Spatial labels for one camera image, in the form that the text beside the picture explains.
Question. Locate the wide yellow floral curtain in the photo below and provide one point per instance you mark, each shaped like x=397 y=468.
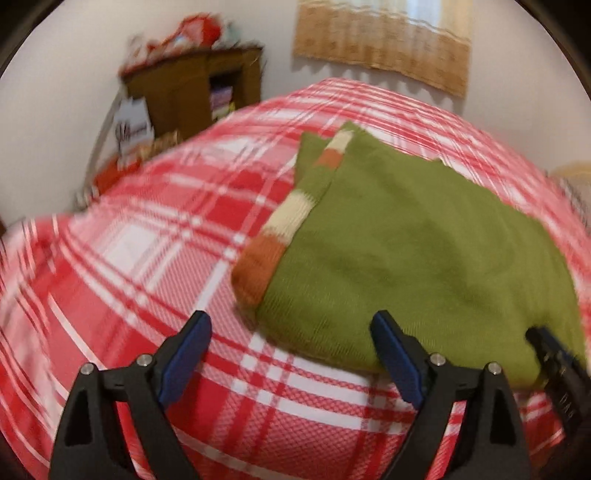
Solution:
x=383 y=41

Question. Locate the grey metal rod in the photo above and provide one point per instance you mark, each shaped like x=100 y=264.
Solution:
x=99 y=147

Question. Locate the stack of boxes under desk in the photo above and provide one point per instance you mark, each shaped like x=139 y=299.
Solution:
x=220 y=102

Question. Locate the bed with red plaid sheet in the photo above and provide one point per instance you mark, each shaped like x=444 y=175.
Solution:
x=161 y=258

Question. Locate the red plastic bag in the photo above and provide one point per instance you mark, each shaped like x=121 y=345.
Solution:
x=117 y=173

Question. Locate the green orange cream striped sweater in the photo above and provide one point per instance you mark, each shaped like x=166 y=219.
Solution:
x=406 y=258

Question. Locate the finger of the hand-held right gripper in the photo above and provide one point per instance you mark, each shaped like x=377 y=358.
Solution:
x=561 y=374

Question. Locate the brown wooden desk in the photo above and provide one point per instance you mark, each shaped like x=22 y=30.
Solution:
x=184 y=87

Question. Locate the flat red gift box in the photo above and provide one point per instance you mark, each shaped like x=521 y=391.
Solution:
x=147 y=53

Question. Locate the teal bag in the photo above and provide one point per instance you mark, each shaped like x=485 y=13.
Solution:
x=231 y=34

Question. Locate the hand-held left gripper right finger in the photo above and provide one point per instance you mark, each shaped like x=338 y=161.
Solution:
x=399 y=357

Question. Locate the white paper bag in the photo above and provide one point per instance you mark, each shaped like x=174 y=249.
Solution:
x=133 y=129

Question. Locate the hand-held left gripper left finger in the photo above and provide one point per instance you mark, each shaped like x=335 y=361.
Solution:
x=182 y=357

